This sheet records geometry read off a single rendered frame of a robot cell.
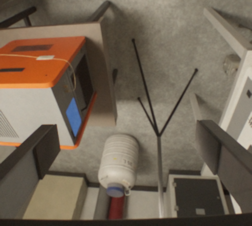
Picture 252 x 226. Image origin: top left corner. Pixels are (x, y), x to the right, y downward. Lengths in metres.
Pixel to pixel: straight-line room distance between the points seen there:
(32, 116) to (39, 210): 2.85
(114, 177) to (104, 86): 1.29
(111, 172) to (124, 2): 1.69
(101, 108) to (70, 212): 2.37
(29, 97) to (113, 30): 1.15
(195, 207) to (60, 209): 2.01
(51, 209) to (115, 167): 1.62
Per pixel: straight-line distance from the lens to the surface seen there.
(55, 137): 0.17
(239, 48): 1.02
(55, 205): 3.49
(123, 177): 2.18
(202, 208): 2.99
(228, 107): 1.01
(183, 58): 1.82
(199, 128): 0.16
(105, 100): 1.19
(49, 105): 0.72
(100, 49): 1.00
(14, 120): 0.88
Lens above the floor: 1.60
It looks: 50 degrees down
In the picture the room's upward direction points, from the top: 171 degrees counter-clockwise
